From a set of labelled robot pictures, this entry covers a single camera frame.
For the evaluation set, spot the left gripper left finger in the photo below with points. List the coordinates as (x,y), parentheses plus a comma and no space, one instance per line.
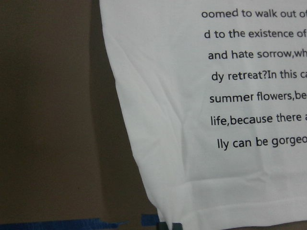
(162,226)

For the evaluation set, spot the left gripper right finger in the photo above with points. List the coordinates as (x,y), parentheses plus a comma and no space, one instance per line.
(177,226)

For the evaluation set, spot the white long-sleeve printed shirt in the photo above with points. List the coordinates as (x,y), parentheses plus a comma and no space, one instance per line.
(214,99)

